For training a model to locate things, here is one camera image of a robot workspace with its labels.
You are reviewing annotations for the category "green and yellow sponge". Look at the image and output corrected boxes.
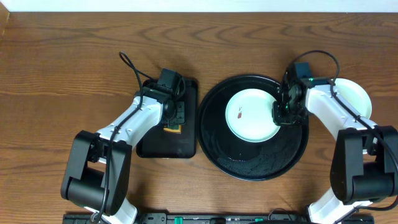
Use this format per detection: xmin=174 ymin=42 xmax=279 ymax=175
xmin=163 ymin=124 xmax=182 ymax=134

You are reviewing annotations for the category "light green plate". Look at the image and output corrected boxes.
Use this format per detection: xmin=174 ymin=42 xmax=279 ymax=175
xmin=335 ymin=78 xmax=372 ymax=119
xmin=225 ymin=88 xmax=280 ymax=143

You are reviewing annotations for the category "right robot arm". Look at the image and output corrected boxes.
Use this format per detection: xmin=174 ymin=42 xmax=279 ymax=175
xmin=272 ymin=78 xmax=397 ymax=223

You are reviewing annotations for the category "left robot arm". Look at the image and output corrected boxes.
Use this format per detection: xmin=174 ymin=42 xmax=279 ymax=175
xmin=61 ymin=87 xmax=187 ymax=223

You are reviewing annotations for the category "black rectangular tray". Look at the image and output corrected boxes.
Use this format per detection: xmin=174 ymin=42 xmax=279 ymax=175
xmin=136 ymin=79 xmax=198 ymax=159

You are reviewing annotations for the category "round black tray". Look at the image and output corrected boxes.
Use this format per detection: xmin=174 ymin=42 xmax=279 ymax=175
xmin=197 ymin=73 xmax=309 ymax=181

